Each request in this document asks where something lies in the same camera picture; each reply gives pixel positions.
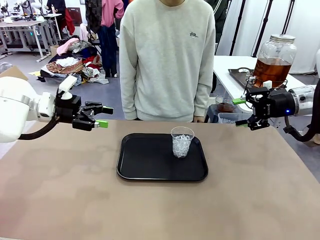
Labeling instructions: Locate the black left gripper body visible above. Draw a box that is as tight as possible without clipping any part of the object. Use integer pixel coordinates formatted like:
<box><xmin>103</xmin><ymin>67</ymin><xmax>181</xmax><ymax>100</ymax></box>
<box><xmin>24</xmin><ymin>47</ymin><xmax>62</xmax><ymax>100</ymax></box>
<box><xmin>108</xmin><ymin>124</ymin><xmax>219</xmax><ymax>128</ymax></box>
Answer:
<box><xmin>55</xmin><ymin>94</ymin><xmax>83</xmax><ymax>124</ymax></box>

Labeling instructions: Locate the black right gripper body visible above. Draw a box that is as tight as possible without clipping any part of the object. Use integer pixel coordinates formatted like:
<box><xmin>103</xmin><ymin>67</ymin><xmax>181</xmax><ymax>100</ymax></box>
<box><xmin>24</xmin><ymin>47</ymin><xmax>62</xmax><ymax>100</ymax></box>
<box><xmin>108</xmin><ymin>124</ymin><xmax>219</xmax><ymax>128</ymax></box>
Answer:
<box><xmin>267</xmin><ymin>90</ymin><xmax>296</xmax><ymax>119</ymax></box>

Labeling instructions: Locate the clear plastic cup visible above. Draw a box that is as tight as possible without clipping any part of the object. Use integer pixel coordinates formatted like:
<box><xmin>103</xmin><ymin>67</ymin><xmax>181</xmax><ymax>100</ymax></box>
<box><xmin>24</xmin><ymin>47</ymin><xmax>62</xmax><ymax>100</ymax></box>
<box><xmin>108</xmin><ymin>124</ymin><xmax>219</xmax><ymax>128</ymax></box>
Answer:
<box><xmin>170</xmin><ymin>126</ymin><xmax>195</xmax><ymax>159</ymax></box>

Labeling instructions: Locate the person's grey-sleeved left forearm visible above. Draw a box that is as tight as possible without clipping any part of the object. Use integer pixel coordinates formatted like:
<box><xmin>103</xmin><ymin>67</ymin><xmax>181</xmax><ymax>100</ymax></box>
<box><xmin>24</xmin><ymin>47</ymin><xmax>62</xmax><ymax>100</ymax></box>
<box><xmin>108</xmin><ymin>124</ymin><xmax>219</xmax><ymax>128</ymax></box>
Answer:
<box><xmin>192</xmin><ymin>62</ymin><xmax>216</xmax><ymax>119</ymax></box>

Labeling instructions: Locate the person's grey-sleeved right forearm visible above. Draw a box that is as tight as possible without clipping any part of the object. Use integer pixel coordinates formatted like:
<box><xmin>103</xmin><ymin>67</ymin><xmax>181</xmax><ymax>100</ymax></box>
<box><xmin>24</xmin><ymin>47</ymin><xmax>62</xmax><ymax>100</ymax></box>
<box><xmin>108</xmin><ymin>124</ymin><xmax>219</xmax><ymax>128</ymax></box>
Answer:
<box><xmin>119</xmin><ymin>62</ymin><xmax>142</xmax><ymax>121</ymax></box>

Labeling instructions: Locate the glass tea drink dispenser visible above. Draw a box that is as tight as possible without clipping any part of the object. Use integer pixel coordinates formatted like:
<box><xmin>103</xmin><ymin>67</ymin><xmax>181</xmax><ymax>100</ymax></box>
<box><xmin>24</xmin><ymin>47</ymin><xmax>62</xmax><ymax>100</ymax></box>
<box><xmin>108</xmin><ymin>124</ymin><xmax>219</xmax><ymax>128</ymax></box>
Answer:
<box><xmin>251</xmin><ymin>33</ymin><xmax>298</xmax><ymax>90</ymax></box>

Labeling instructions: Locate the dark rectangular tray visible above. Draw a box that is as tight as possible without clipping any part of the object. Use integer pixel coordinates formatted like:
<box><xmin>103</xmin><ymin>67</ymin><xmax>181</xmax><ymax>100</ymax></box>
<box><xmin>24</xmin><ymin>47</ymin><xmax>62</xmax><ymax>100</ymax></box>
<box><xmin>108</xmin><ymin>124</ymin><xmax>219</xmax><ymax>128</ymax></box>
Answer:
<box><xmin>227</xmin><ymin>67</ymin><xmax>256</xmax><ymax>89</ymax></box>

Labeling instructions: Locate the clear ice container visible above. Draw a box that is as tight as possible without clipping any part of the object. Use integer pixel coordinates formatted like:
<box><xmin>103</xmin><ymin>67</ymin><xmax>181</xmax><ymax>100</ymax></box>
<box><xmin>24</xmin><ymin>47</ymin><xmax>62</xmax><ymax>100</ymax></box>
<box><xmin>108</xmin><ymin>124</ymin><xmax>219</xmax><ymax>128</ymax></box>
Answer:
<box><xmin>217</xmin><ymin>112</ymin><xmax>251</xmax><ymax>125</ymax></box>

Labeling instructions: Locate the bowl with brown contents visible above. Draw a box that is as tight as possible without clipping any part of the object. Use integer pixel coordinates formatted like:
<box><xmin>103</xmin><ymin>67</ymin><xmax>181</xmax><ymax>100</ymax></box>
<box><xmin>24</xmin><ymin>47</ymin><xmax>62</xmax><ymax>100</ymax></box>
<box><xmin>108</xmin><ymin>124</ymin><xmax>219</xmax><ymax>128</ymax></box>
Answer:
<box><xmin>215</xmin><ymin>98</ymin><xmax>239</xmax><ymax>114</ymax></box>

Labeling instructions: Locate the white table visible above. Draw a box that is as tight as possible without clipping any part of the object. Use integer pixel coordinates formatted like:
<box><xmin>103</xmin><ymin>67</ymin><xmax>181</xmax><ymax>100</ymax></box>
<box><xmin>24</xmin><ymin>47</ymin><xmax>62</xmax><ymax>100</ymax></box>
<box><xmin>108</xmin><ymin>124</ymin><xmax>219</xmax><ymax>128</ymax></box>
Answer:
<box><xmin>213</xmin><ymin>54</ymin><xmax>320</xmax><ymax>126</ymax></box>

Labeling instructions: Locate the pile of mixed clothes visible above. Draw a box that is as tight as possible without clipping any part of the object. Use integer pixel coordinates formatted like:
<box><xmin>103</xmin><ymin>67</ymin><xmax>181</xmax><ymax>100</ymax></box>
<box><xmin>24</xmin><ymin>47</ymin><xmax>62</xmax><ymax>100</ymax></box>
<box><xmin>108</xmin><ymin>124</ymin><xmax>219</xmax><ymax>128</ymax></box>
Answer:
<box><xmin>39</xmin><ymin>37</ymin><xmax>110</xmax><ymax>85</ymax></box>

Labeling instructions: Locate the black stool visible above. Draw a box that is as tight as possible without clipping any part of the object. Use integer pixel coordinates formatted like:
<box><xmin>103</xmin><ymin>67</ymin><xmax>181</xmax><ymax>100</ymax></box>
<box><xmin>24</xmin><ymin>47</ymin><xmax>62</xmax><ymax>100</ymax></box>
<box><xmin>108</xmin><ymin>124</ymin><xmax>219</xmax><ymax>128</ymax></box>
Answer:
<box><xmin>204</xmin><ymin>104</ymin><xmax>221</xmax><ymax>124</ymax></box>

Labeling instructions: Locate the large cardboard box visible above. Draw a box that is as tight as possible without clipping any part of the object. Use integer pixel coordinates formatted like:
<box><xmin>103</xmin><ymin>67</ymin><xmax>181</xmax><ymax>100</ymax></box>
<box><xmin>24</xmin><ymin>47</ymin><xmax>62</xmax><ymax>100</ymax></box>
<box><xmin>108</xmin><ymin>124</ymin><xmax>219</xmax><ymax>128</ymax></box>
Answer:
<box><xmin>0</xmin><ymin>65</ymin><xmax>29</xmax><ymax>82</ymax></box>

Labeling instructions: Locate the black light stand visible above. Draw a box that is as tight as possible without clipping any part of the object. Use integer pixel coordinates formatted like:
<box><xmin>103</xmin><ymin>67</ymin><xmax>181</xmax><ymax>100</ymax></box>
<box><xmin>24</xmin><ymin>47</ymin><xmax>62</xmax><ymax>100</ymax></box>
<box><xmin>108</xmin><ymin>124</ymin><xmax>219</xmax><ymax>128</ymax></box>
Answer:
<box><xmin>251</xmin><ymin>0</ymin><xmax>274</xmax><ymax>58</ymax></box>
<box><xmin>280</xmin><ymin>0</ymin><xmax>296</xmax><ymax>36</ymax></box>
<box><xmin>229</xmin><ymin>0</ymin><xmax>248</xmax><ymax>57</ymax></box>

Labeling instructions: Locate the person in pink top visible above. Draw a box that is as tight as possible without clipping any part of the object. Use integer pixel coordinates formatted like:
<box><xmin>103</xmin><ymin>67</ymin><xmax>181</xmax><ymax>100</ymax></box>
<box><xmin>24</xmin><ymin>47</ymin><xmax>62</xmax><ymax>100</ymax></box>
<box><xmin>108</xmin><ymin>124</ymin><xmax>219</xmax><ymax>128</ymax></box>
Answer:
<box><xmin>96</xmin><ymin>0</ymin><xmax>125</xmax><ymax>79</ymax></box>

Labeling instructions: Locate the black plastic serving tray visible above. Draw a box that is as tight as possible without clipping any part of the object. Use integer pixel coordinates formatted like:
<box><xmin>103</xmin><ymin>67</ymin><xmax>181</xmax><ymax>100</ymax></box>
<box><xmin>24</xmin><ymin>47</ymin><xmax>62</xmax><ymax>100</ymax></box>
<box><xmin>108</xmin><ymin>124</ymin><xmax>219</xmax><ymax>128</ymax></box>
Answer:
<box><xmin>116</xmin><ymin>132</ymin><xmax>209</xmax><ymax>183</ymax></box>

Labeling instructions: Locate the person in grey sweatshirt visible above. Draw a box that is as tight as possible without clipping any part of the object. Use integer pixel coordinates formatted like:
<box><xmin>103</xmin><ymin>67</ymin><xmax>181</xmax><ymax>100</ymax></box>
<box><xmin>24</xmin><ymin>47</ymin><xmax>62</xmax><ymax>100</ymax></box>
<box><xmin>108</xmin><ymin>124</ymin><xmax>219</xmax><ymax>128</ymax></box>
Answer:
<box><xmin>119</xmin><ymin>0</ymin><xmax>217</xmax><ymax>123</ymax></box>

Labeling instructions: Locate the dark green jacket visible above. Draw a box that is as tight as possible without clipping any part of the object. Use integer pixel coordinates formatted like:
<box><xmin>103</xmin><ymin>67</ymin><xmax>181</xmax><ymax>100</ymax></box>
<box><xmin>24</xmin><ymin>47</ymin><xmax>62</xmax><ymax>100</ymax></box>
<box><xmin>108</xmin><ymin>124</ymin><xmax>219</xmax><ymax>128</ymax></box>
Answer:
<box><xmin>206</xmin><ymin>0</ymin><xmax>228</xmax><ymax>44</ymax></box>

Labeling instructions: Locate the red hanging garment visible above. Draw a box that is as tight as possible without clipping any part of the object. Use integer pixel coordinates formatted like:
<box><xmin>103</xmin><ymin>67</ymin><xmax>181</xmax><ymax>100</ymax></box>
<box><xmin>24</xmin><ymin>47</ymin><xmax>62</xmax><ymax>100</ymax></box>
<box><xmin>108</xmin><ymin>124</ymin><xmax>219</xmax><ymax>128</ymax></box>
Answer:
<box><xmin>64</xmin><ymin>8</ymin><xmax>76</xmax><ymax>36</ymax></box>

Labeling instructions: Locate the dark patterned hanging garment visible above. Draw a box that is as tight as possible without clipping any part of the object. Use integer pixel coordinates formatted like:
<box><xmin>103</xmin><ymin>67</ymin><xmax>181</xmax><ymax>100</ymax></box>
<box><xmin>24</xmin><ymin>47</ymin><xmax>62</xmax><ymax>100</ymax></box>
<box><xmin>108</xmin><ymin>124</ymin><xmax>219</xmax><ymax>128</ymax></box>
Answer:
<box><xmin>84</xmin><ymin>0</ymin><xmax>104</xmax><ymax>35</ymax></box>

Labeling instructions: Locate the grey workshop desk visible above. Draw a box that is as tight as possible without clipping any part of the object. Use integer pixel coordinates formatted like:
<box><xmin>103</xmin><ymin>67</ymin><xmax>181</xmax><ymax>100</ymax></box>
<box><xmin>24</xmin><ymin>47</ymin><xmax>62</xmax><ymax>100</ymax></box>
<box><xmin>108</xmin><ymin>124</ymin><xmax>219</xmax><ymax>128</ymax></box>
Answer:
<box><xmin>0</xmin><ymin>19</ymin><xmax>48</xmax><ymax>63</ymax></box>

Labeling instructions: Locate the person in black top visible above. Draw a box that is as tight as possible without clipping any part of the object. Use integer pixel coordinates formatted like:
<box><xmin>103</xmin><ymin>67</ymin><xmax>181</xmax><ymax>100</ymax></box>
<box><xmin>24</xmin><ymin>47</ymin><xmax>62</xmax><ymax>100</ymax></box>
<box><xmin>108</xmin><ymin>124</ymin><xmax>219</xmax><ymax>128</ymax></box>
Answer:
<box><xmin>45</xmin><ymin>0</ymin><xmax>68</xmax><ymax>16</ymax></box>

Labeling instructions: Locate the black wire dispenser stand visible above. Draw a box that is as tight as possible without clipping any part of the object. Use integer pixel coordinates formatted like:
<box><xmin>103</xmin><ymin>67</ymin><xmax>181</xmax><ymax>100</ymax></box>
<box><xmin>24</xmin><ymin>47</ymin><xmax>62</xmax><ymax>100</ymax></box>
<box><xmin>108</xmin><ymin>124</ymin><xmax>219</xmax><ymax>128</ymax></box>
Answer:
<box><xmin>242</xmin><ymin>74</ymin><xmax>289</xmax><ymax>101</ymax></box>

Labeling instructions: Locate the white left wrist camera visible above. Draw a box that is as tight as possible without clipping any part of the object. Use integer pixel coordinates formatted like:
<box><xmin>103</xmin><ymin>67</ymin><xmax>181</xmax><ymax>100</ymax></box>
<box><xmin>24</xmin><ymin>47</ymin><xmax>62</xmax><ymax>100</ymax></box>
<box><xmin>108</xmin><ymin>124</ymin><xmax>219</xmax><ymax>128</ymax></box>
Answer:
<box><xmin>57</xmin><ymin>74</ymin><xmax>78</xmax><ymax>101</ymax></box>

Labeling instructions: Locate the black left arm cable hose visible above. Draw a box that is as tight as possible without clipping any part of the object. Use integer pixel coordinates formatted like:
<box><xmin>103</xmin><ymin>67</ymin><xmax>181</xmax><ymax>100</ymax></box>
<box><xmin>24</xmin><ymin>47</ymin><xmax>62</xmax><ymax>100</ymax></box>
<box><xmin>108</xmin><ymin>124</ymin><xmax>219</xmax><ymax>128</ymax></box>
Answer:
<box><xmin>18</xmin><ymin>115</ymin><xmax>61</xmax><ymax>141</ymax></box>

